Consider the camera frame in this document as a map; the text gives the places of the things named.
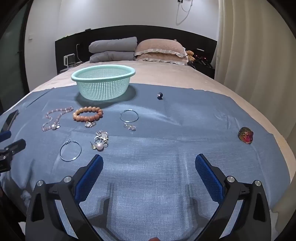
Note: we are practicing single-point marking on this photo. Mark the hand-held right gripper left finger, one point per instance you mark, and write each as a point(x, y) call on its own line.
point(90, 178)

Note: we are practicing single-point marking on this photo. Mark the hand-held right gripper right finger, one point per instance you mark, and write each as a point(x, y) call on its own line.
point(209, 178)

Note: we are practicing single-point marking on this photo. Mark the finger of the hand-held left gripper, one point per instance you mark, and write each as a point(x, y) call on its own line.
point(13, 146)
point(9, 120)

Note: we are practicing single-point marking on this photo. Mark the pearl pendant earring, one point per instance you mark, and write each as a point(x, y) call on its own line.
point(99, 146)

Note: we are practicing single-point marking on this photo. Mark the silver hoop earring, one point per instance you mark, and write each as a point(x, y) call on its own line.
point(60, 151)

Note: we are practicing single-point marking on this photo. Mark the silver bangle with charm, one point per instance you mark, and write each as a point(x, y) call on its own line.
point(122, 118)

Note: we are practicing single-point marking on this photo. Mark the green plastic mesh basket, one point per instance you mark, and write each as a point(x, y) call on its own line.
point(103, 81)

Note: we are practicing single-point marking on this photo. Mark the dark glass door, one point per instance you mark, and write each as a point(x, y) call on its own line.
point(11, 69)

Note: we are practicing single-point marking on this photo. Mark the amber red brooch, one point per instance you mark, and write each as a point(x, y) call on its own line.
point(246, 136)

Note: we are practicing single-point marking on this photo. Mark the blue cloth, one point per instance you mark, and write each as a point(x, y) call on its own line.
point(161, 139)

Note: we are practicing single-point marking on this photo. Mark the black nightstand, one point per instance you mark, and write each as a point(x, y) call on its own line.
point(205, 70)

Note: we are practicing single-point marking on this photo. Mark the beige bed sheet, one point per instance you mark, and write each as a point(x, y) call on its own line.
point(166, 74)

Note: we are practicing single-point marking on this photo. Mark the grey pillow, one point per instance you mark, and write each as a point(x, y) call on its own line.
point(111, 57)
point(113, 44)

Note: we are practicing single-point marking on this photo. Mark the dark items with red lights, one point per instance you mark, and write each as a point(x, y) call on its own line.
point(203, 58)

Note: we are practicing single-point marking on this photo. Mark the brown teddy bear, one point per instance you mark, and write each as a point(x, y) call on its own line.
point(190, 55)

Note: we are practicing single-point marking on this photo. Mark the pink ruffled pillow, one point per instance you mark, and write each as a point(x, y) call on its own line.
point(159, 47)
point(161, 59)

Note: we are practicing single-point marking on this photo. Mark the cream curtain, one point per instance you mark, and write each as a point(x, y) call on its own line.
point(254, 58)

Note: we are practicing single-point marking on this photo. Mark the black headboard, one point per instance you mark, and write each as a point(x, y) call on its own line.
point(150, 32)

